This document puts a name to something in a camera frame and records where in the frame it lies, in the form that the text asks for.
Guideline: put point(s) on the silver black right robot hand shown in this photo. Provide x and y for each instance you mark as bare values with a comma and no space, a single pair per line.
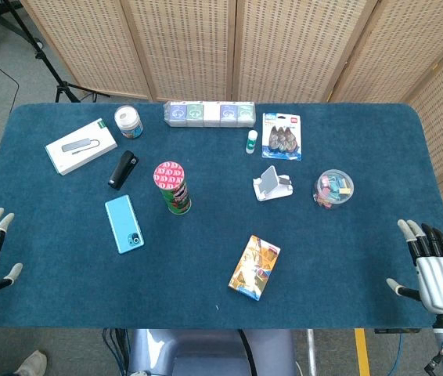
440,282

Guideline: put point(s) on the light blue smartphone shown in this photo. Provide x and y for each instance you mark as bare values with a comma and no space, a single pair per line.
123,223

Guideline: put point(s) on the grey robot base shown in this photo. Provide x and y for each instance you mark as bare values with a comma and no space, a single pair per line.
209,352

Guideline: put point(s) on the white folding phone stand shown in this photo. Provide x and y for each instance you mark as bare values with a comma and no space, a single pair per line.
270,184

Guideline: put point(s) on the pink lid snack can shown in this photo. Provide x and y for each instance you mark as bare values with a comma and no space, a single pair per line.
172,188

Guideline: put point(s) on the beige shoe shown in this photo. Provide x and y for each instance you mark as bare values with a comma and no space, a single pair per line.
31,364

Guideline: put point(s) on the clear tub of binder clips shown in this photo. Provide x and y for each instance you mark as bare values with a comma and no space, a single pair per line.
333,189

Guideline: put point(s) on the metal table leg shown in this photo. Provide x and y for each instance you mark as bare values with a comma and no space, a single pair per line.
311,352

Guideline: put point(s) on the white USB hub box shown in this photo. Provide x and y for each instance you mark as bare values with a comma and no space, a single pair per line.
80,147

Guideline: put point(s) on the black stapler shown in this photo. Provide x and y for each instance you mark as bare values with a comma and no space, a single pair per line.
123,169

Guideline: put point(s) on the yellow blue cardboard box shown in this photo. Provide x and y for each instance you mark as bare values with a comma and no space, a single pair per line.
253,268

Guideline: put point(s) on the black tripod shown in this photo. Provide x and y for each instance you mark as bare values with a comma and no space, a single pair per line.
51,74

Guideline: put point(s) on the white lidded small jar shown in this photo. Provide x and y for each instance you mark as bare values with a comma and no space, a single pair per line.
128,120

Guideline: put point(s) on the blister pack correction tapes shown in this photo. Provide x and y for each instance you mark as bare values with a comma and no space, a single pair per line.
282,137

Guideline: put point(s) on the blue table mat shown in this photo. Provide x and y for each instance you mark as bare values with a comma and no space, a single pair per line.
213,235

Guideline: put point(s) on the white green glue stick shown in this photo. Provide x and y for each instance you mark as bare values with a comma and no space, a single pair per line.
251,142

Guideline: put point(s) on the wrapped pack of small boxes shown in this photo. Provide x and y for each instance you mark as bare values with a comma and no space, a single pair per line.
209,114

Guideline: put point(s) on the woven bamboo folding screen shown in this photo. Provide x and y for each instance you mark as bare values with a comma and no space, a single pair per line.
190,43

